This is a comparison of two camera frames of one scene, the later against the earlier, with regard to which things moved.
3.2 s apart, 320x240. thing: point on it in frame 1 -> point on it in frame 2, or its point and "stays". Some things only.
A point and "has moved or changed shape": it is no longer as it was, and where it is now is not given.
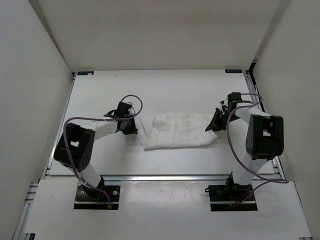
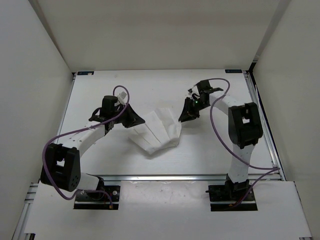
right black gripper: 215,124 -> 187,113
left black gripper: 132,130 -> 133,118
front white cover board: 164,208 stays
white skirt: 170,130 has moved or changed shape
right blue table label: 233,71 stays
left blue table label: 85,73 stays
